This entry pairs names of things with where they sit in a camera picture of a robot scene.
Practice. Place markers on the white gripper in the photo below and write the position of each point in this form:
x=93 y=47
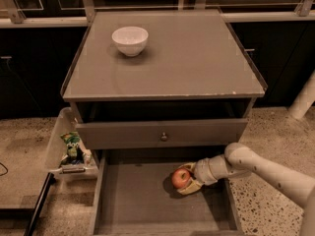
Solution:
x=204 y=172

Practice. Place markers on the red apple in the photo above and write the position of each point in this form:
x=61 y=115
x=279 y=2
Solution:
x=180 y=178

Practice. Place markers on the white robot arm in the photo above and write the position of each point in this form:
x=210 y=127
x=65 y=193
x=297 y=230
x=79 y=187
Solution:
x=238 y=160

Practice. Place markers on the grey top drawer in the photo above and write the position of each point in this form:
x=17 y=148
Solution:
x=181 y=133

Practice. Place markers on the round metal drawer knob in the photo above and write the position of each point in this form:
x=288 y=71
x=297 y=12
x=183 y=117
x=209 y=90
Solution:
x=163 y=137

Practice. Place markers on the open grey middle drawer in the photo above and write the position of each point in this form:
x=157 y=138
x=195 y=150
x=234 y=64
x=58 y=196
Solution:
x=134 y=196

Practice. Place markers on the grey wooden drawer cabinet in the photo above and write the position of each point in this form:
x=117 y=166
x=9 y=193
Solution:
x=193 y=68

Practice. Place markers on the green snack bag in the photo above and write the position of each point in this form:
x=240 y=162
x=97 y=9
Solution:
x=74 y=154

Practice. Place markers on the clear plastic storage bin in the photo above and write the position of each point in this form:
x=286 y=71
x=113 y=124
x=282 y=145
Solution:
x=56 y=148

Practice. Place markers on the white ceramic bowl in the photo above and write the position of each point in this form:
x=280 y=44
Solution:
x=130 y=41

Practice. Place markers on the metal window railing frame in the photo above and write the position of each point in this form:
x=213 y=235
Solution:
x=20 y=13

